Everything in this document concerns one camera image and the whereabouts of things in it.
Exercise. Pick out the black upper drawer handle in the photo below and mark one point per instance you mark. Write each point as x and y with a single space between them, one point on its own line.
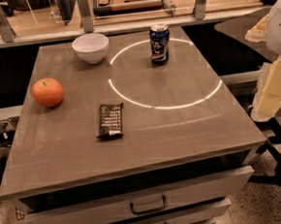
148 206

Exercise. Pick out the dark snack bar wrapper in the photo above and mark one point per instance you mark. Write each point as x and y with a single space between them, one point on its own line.
111 122

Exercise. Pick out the upper white drawer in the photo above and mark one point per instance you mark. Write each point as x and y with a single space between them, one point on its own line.
117 208

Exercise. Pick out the red orange apple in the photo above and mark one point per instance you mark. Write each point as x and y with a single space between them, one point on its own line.
48 92

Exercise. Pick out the white ceramic bowl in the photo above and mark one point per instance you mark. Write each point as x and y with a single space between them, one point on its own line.
91 48

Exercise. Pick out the metal glass railing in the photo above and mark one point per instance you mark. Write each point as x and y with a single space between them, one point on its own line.
61 22

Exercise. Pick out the dark round side table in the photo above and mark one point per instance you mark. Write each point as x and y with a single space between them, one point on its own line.
236 28

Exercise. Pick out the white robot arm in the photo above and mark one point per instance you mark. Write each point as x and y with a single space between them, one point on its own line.
273 29

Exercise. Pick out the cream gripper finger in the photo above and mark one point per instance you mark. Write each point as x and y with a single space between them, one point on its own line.
267 100
257 33

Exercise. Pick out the blue soda can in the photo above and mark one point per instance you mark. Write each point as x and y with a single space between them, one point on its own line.
159 39

